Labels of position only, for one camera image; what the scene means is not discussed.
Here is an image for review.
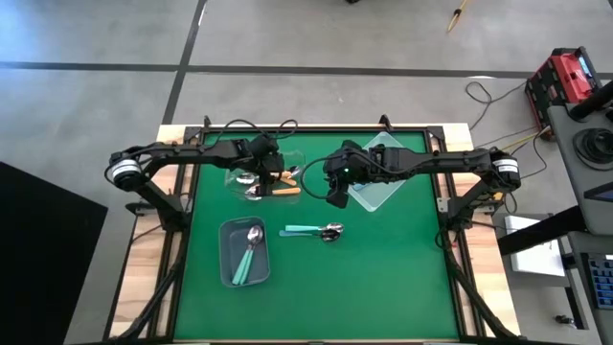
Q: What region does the black keyboard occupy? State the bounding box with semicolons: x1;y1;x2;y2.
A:
586;252;613;311

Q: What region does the clear plastic bin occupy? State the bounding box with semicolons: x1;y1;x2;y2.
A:
224;149;307;205

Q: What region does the dark tablet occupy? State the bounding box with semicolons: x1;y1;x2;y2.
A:
583;180;613;205

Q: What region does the grey-blue plastic bin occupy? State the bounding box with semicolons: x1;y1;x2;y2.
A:
218;216;272;288

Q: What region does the black left gripper cable loop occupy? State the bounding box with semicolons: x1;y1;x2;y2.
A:
213;118;299;145

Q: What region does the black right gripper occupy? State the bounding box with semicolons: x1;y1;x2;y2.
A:
323;139;380;210

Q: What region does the black table frame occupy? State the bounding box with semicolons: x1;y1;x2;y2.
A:
102;114;521;345

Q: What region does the black floor mat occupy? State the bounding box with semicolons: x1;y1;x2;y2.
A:
0;160;110;345

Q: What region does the white box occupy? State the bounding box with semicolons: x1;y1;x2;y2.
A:
503;214;567;279

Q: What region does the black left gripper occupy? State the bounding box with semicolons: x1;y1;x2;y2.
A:
241;134;287;198

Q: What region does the black floor cable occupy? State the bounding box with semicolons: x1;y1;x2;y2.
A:
465;80;550;183

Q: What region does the grey desk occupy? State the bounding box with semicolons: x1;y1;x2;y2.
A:
567;229;613;345

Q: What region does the green table mat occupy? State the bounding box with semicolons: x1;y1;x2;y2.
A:
172;129;462;341

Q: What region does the wooden table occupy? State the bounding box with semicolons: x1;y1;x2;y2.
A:
108;123;522;342

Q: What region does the black spoon light blue handle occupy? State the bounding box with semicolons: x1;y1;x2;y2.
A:
279;229;342;243

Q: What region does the coiled black cable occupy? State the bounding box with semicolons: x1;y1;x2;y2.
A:
572;126;613;173

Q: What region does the red power unit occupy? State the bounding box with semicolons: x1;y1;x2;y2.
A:
524;46;605;143

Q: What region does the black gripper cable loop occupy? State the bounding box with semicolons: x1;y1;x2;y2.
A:
213;118;299;145
300;156;337;200

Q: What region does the translucent white plastic bin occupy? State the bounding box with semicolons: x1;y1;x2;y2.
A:
347;131;409;213

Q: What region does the grey cart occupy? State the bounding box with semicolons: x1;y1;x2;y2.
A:
546;79;613;236

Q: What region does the black pole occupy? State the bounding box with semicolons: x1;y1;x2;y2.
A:
568;80;613;122

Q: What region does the black diagonal strut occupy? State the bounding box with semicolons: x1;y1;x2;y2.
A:
496;204;591;258

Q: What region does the yellow floor cable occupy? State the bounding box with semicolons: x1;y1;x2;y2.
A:
478;125;552;165

